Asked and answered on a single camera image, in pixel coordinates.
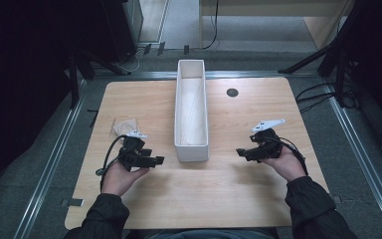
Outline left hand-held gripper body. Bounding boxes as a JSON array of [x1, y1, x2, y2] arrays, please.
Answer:
[[116, 129, 154, 172]]

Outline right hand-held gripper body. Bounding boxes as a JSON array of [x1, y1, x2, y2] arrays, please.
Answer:
[[250, 119, 285, 162]]

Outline person's right hand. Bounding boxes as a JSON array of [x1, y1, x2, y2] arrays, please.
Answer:
[[261, 144, 308, 183]]

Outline person's left hand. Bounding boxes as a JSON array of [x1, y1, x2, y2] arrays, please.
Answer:
[[100, 160, 150, 197]]

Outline clear plastic bag left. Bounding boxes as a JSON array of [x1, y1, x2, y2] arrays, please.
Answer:
[[111, 118, 141, 137]]

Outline long white rectangular box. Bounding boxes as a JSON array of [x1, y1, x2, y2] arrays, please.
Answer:
[[173, 59, 211, 163]]

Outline grey tape strip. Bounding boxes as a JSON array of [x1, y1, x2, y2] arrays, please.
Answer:
[[61, 197, 85, 208]]

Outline black stand leg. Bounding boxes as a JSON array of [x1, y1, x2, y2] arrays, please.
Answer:
[[67, 49, 132, 110]]

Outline black tripod stand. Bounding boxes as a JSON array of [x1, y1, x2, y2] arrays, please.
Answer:
[[277, 0, 369, 108]]

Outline dark cabinet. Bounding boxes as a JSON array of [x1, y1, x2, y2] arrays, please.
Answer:
[[79, 0, 144, 64]]

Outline light wooden furniture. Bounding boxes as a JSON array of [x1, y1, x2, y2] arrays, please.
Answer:
[[198, 0, 354, 51]]

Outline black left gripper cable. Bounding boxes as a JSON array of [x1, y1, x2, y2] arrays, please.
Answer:
[[95, 134, 127, 193]]

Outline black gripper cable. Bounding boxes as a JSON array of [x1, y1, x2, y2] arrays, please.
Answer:
[[95, 134, 127, 193], [278, 135, 309, 176]]

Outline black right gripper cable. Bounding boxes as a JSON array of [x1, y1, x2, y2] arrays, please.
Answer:
[[278, 135, 309, 176]]

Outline black floor cables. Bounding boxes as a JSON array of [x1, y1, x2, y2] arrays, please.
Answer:
[[294, 82, 359, 115]]

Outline metal floor rail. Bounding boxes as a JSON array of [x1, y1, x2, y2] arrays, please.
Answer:
[[322, 83, 382, 239], [12, 79, 88, 239]]

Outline black hanging cable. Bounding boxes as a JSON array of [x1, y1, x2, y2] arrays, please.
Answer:
[[192, 0, 221, 52]]

